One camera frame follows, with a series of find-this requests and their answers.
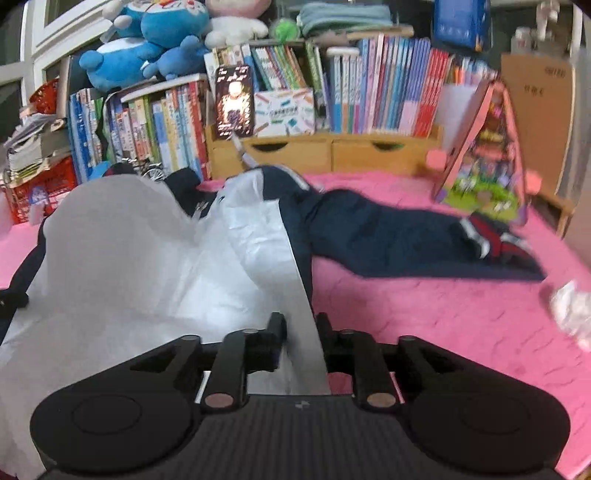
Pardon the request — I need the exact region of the row of green books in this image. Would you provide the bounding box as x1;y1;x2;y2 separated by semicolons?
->
205;41;324;94

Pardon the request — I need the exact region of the navy and white jacket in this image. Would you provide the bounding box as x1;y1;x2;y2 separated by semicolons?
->
0;165;548;480

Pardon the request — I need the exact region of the cardboard box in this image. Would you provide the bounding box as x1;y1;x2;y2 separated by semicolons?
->
501;53;576;200

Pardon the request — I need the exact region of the miniature bicycle model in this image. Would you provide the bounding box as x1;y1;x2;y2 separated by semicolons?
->
117;157;167;184

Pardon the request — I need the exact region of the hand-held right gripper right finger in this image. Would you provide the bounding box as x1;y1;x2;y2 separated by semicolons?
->
315;312;462;413

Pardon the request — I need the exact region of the white and pink plush toy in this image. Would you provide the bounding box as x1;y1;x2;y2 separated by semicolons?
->
203;0;273;49

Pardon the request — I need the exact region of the black smartphone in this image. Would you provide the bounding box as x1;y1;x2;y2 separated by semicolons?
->
215;65;256;138

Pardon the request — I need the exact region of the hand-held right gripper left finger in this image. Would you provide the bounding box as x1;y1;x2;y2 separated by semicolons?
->
130;312;288;413

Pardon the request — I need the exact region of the folded teal towel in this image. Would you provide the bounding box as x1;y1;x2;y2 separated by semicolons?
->
298;2;394;38

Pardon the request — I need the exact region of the blue box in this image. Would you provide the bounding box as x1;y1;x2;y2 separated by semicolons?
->
433;0;491;51

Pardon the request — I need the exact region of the wooden furniture frame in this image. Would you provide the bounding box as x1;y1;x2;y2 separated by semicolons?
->
531;189;577;238

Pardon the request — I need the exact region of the grey charging cable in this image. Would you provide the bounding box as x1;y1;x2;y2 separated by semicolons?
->
231;134;260;170

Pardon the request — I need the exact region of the pink toy house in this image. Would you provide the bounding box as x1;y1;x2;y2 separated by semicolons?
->
427;80;542;225

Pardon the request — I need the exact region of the blue cat plush toy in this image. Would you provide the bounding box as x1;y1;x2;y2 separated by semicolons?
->
139;0;213;80
78;28;163;92

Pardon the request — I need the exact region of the white window frame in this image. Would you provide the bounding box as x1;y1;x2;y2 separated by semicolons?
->
0;0;116;139

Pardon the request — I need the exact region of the green plush toy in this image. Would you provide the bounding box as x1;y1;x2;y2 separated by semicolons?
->
272;19;301;40

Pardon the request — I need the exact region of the wooden desk organizer with drawers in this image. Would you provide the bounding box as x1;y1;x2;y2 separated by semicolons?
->
205;25;446;181

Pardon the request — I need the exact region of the pink blanket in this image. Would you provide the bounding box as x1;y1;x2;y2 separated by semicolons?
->
0;171;591;480

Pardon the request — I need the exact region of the white printed box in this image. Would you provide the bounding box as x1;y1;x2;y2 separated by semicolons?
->
254;89;317;137

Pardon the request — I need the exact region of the row of pastel books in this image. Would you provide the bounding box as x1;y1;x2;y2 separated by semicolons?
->
323;34;499;138

